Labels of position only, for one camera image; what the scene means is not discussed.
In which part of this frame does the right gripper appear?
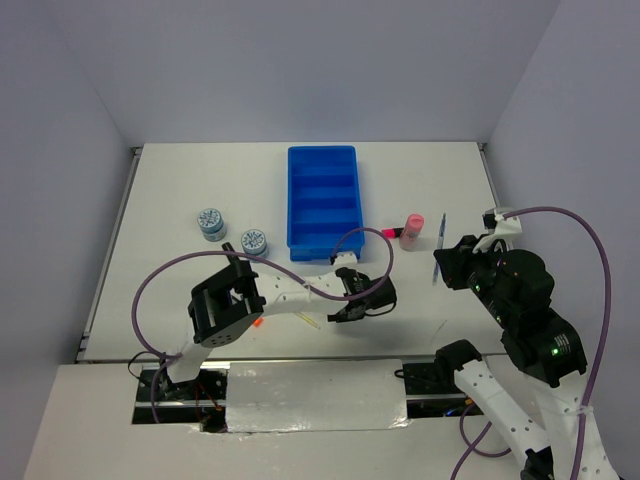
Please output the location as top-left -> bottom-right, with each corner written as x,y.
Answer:
432,230 -> 513,322

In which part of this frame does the blue thin pen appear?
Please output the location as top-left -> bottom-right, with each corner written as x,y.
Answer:
432,212 -> 447,286

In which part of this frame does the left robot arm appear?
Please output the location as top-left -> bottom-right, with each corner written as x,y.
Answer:
159,261 -> 397,399

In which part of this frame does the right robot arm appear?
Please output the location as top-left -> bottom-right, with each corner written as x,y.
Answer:
434,235 -> 618,479

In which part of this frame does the yellow thin pen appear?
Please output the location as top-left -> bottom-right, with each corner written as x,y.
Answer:
295,312 -> 320,330

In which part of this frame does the white foil panel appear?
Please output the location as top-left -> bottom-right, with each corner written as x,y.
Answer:
225,360 -> 410,433

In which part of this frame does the pink highlighter marker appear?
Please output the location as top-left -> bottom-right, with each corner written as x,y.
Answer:
382,227 -> 404,239

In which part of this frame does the pink lidded jar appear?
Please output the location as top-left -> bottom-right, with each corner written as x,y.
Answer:
399,214 -> 425,251

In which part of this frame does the blue compartment tray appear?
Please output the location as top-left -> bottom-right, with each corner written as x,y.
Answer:
287,145 -> 365,262

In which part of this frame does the blue patterned jar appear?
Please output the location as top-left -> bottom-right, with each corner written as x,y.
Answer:
240,229 -> 269,258
197,208 -> 227,242

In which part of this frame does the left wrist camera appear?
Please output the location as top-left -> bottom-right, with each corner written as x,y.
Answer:
330,251 -> 358,268

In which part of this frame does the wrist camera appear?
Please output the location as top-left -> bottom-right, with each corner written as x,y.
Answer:
473,207 -> 522,253
330,251 -> 358,268

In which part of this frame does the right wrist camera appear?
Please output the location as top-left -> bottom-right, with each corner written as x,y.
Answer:
473,207 -> 522,253

